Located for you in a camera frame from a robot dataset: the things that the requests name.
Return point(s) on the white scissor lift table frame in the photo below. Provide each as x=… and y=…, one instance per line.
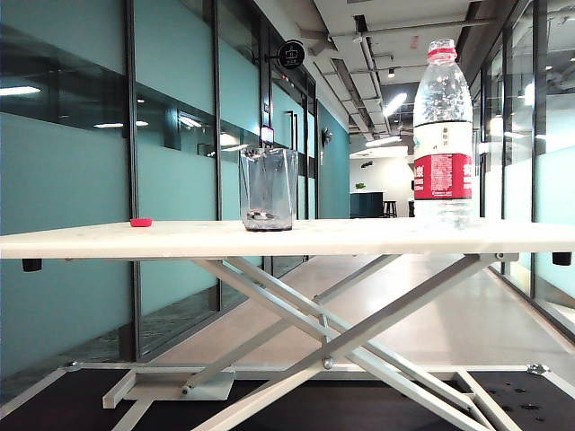
x=350, y=345

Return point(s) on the red bottle cap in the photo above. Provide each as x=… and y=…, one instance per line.
x=141, y=222

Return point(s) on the clear water bottle red label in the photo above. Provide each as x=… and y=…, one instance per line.
x=442, y=175

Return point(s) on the dark wall ornament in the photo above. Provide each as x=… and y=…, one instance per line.
x=326, y=136

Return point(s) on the round black hanging sign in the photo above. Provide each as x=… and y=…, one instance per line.
x=291, y=54

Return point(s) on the black rubber table foot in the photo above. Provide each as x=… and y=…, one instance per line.
x=561, y=258
x=32, y=265

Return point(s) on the dark counter in background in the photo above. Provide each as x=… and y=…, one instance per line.
x=366, y=205

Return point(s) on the wooden bar stool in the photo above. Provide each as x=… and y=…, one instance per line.
x=390, y=207

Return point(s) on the clear faceted glass cup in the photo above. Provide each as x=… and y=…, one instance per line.
x=268, y=188

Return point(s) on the black base platform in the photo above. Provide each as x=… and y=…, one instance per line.
x=67, y=404

